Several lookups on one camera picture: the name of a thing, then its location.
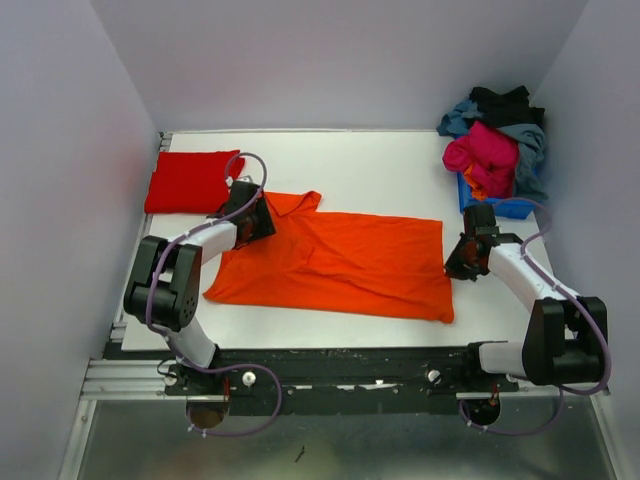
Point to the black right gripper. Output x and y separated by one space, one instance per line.
455 268

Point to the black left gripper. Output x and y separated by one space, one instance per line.
265 227

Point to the orange t shirt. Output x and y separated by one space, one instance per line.
385 266

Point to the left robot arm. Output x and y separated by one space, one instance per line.
164 282

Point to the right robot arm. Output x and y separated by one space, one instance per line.
566 342

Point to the blue plastic bin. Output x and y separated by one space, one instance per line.
513 208

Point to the folded red t shirt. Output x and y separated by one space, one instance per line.
192 183

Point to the grey blue t shirt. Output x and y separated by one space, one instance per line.
531 140

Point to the magenta t shirt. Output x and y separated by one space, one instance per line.
487 160

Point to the black t shirt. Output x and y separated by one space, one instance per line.
510 108

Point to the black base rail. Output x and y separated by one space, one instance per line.
334 382

